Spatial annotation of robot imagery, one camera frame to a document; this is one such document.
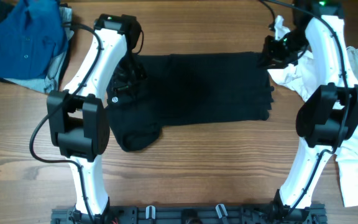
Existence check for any black t-shirt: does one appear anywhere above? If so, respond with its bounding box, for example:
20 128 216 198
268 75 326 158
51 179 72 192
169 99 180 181
106 52 274 152

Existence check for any light grey folded garment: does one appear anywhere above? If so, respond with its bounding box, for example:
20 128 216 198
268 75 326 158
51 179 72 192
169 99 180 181
4 4 74 93

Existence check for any blue button shirt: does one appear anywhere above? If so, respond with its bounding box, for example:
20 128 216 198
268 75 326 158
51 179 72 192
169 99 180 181
0 0 68 80

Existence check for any white t-shirt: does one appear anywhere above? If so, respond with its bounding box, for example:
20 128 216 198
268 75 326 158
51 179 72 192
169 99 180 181
268 46 358 207

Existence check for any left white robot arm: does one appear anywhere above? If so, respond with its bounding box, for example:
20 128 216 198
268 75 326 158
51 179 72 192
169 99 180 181
47 14 146 223

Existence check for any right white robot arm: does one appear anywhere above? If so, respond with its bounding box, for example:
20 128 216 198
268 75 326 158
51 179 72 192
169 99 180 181
257 1 358 221

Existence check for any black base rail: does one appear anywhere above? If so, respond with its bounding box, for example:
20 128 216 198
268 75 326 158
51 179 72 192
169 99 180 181
50 203 328 224

